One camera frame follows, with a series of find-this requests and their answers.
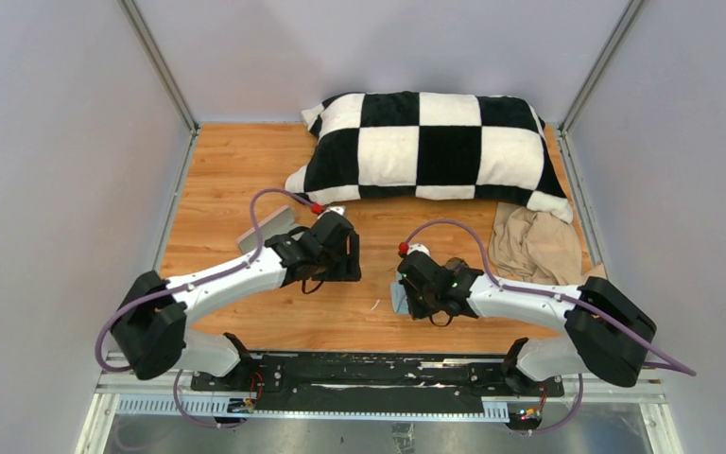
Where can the pink glasses case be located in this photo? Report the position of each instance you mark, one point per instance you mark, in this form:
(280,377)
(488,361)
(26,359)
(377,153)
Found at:
(281,221)

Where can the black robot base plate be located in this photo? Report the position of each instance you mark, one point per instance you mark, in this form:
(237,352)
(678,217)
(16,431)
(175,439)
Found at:
(371,384)

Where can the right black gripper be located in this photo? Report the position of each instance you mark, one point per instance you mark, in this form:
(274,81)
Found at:
(417,311)

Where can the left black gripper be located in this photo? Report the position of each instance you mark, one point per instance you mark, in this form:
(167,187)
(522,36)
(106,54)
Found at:
(349,268)

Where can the beige crumpled cloth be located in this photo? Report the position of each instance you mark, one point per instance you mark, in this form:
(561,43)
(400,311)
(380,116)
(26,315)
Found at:
(538,248)

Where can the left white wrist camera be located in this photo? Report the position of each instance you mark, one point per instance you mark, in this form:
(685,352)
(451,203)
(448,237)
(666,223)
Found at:
(320,210)

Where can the black white checkered pillow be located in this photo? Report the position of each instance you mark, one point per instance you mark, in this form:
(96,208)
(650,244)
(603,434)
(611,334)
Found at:
(431,146)

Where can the blue lens cloth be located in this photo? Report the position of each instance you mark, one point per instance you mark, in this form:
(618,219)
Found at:
(398,299)

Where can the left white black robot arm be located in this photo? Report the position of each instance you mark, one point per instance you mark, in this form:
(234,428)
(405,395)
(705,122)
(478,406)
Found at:
(153,325)

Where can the slotted aluminium rail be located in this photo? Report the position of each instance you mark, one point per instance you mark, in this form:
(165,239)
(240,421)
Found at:
(167,394)

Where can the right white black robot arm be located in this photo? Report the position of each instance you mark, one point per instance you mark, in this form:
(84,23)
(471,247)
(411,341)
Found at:
(599,329)

